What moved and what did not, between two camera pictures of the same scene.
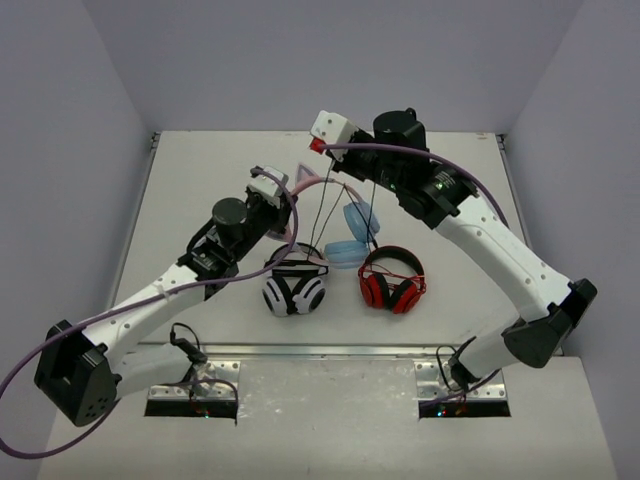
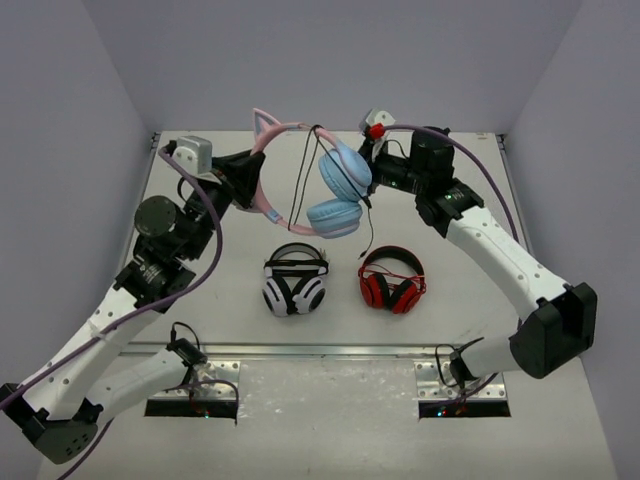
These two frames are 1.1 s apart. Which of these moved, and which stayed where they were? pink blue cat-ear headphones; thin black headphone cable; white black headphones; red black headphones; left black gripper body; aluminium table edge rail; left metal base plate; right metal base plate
Moved: pink blue cat-ear headphones; thin black headphone cable; left black gripper body
Stayed: white black headphones; left metal base plate; red black headphones; right metal base plate; aluminium table edge rail
